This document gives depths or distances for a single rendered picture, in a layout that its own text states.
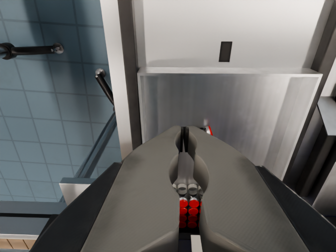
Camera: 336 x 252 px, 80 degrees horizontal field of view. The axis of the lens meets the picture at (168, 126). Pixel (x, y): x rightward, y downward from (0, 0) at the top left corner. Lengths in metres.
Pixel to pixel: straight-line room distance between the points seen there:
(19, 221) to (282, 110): 0.63
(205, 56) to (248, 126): 0.15
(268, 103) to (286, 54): 0.08
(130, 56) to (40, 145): 1.52
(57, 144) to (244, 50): 1.52
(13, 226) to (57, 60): 0.98
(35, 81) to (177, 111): 1.26
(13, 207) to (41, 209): 0.08
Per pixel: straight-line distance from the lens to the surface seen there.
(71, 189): 0.53
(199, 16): 0.32
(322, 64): 0.37
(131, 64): 0.32
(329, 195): 0.59
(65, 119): 1.55
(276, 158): 0.45
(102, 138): 0.92
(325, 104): 0.41
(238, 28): 0.34
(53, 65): 1.43
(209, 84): 0.34
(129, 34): 0.31
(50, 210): 0.64
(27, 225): 0.63
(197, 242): 0.39
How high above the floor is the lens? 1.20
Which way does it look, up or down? 60 degrees down
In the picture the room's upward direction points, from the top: 176 degrees counter-clockwise
